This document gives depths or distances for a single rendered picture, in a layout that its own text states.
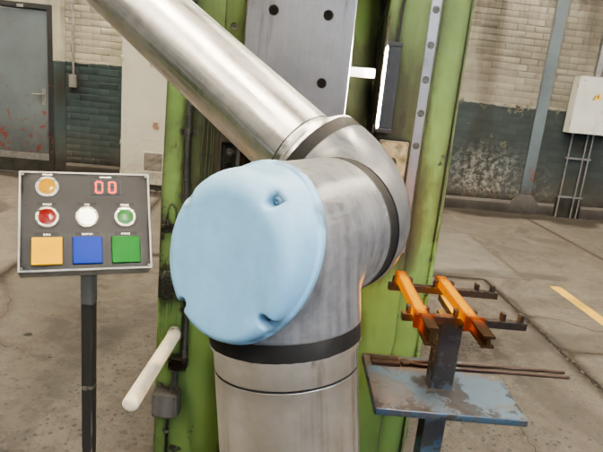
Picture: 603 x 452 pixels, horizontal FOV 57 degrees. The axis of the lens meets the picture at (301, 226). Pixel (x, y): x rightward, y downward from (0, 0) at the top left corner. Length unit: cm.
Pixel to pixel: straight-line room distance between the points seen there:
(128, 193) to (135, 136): 544
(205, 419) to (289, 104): 171
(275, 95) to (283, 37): 106
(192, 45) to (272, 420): 39
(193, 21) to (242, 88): 11
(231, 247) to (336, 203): 8
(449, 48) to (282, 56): 51
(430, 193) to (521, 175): 659
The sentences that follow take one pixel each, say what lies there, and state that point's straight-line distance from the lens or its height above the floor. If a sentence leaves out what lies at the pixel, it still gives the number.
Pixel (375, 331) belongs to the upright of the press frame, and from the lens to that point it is 193.
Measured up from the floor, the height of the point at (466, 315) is 99.
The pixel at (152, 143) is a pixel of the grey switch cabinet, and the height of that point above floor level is 62.
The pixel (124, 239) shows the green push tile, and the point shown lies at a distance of 161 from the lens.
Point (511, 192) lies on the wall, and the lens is 836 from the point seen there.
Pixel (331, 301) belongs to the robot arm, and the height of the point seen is 136.
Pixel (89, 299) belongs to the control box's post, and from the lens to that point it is 177.
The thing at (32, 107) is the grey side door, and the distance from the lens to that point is 814.
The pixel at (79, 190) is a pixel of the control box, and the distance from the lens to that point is 165.
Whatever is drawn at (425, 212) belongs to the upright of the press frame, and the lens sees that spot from 182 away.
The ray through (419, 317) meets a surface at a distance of 135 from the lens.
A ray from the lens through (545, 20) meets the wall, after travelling 835.
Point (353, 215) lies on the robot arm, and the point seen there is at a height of 141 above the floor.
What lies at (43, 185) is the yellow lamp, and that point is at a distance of 165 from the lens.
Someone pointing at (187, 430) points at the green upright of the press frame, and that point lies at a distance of 218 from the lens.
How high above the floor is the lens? 150
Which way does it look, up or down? 14 degrees down
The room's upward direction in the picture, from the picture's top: 6 degrees clockwise
